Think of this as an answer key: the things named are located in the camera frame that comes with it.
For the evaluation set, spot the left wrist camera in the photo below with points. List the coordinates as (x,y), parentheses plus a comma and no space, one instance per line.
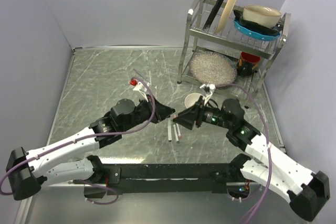
(139,88)

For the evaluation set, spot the white black marker pen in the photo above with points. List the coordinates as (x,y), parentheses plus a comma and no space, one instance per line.
(169,130)

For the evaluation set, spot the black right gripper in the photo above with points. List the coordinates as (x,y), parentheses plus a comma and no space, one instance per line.
(187,118)

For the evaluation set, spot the red black mug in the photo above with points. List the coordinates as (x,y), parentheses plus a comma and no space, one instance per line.
(247,64)

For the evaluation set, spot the black square plate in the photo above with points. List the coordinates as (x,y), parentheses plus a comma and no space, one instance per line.
(212,14)

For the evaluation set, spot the beige plate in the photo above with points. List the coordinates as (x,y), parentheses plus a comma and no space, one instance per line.
(225,15)

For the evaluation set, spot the red floral bowl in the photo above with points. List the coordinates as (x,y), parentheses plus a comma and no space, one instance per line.
(191,99)

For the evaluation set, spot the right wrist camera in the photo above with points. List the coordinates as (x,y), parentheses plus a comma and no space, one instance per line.
(209,90)

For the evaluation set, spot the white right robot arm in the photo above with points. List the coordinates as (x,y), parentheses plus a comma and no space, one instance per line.
(305,191)

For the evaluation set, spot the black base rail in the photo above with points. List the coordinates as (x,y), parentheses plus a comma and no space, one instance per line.
(219,178)

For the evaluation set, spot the speckled round plate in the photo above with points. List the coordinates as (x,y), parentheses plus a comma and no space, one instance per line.
(212,68)

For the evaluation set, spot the black dish on rack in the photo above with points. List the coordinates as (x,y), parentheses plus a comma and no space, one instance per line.
(255,27)

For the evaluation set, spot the blue dotted dish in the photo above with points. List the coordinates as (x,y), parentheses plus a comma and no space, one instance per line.
(254,35)

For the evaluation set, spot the white green marker pen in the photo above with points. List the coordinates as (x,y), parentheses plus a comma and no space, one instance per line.
(176,133)

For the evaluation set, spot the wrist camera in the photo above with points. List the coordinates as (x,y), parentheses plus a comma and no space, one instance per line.
(139,88)
(209,90)

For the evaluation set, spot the white orange marker pen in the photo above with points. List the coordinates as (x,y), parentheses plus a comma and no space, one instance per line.
(178,131)

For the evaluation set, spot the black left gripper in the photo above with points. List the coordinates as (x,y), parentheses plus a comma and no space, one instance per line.
(161,112)

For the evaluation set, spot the cream bowl on rack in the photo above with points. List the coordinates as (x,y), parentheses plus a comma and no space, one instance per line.
(262,15)

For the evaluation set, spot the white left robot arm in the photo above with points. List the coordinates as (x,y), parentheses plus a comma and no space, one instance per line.
(29,171)

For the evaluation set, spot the steel dish rack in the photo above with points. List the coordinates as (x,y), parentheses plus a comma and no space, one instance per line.
(229,41)

